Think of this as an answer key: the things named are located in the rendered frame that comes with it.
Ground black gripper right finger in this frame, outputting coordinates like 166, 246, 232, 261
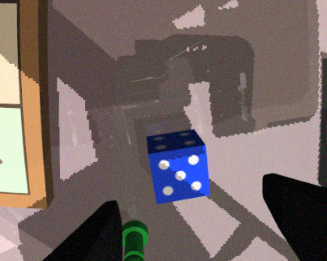
262, 173, 327, 261

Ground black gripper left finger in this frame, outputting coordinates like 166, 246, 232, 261
42, 200, 123, 261

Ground green pawn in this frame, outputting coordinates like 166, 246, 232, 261
122, 220, 148, 261

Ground blue die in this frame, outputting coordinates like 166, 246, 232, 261
147, 128, 209, 203

